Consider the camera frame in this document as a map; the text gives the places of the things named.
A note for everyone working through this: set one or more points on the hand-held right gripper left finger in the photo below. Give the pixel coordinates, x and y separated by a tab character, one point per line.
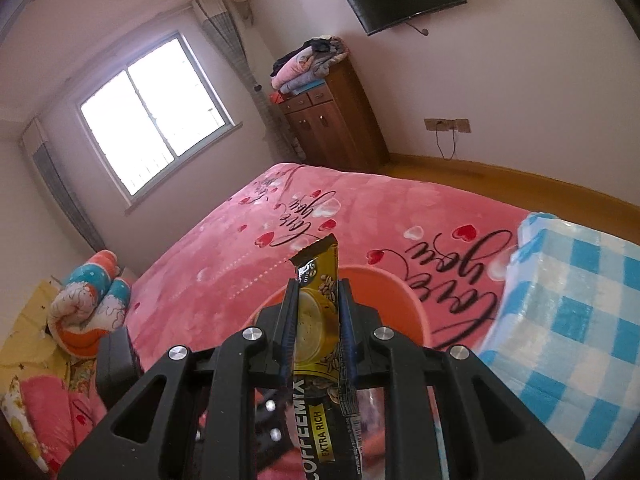
286	345

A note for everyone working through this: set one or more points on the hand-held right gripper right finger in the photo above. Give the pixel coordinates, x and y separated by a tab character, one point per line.
350	345

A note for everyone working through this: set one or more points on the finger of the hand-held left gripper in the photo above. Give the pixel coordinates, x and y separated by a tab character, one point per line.
270	420

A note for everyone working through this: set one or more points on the gold black coffee sachet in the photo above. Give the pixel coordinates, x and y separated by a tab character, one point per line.
317	320

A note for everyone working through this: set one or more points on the orange plastic bucket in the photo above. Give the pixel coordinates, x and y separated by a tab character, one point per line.
395	305

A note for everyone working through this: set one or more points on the colourful rolled quilt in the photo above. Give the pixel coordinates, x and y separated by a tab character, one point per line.
85	305

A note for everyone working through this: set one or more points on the pink pillow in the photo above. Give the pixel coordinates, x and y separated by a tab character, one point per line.
55	410

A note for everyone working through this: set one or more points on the yellow printed bedsheet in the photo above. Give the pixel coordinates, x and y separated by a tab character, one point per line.
25	330

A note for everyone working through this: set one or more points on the pink printed blanket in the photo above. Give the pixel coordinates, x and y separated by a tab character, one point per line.
225	260

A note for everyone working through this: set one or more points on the white yellow patterned pillow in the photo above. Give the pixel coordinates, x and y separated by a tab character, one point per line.
20	420

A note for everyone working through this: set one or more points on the grey checked curtain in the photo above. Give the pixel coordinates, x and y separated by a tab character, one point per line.
60	185
235	50

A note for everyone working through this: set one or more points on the brown wooden cabinet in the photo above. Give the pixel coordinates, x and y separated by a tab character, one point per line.
335	125

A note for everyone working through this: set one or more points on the blue white checkered tablecloth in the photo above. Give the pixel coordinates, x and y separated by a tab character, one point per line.
575	310

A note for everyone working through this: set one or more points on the small red box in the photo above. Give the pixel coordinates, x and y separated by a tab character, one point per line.
276	98

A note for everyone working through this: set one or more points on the window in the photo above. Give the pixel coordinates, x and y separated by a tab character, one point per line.
155	115

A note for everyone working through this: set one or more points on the pile of folded blankets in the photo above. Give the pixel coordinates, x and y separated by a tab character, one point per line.
307	67

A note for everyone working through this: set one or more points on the wall power outlet strip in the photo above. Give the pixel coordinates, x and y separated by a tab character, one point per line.
447	125

